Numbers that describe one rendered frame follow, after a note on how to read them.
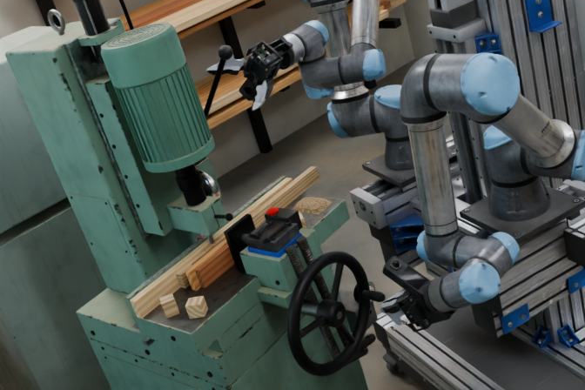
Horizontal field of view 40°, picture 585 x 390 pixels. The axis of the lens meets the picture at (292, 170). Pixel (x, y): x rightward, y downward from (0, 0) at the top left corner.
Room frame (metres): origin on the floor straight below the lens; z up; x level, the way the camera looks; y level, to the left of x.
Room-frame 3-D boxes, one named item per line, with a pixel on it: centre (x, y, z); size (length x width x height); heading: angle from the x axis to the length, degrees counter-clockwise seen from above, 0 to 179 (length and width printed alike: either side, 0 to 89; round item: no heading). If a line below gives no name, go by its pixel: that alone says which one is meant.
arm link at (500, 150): (1.75, -0.53, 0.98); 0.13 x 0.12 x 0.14; 40
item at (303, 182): (1.90, 0.14, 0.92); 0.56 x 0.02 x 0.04; 134
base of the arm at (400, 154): (2.22, -0.36, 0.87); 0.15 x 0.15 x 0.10
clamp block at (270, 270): (1.69, 0.08, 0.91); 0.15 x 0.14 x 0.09; 134
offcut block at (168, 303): (1.61, 0.37, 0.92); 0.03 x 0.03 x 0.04; 10
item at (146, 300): (1.84, 0.23, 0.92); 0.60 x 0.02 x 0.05; 134
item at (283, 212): (1.69, 0.08, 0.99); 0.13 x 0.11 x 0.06; 134
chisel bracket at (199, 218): (1.82, 0.26, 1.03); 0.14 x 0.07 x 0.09; 44
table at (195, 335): (1.75, 0.14, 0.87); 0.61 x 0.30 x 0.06; 134
